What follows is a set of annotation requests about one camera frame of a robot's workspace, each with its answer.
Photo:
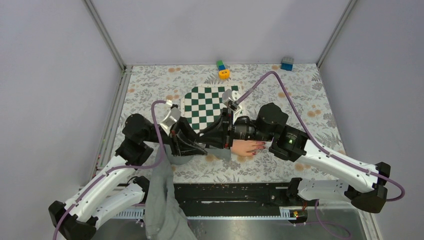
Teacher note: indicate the floral tablecloth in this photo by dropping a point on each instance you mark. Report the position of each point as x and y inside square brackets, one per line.
[298, 93]

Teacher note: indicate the green blue toy block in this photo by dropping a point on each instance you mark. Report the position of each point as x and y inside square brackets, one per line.
[220, 65]

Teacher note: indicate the green white chess mat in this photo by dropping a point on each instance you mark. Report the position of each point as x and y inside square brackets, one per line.
[202, 105]

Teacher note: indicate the grey sleeved forearm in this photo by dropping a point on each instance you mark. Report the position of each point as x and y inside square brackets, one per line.
[163, 217]

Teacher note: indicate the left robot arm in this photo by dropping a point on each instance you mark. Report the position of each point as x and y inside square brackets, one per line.
[82, 215]

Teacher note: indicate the person's hand with painted nails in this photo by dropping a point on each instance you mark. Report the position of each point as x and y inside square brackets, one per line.
[246, 148]

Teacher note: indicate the yellow toy block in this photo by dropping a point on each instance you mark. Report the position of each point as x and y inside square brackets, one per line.
[224, 74]

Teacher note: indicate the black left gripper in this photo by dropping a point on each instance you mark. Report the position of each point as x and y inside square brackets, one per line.
[181, 139]

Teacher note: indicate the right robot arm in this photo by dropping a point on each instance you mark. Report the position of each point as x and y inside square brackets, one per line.
[359, 183]

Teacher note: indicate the blue grey toy block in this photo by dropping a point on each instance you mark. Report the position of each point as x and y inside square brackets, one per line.
[287, 63]

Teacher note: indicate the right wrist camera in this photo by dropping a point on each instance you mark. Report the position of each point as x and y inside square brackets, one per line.
[230, 100]

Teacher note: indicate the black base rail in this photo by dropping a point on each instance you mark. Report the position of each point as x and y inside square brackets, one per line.
[239, 200]

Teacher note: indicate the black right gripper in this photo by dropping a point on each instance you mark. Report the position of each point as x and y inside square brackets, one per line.
[220, 134]

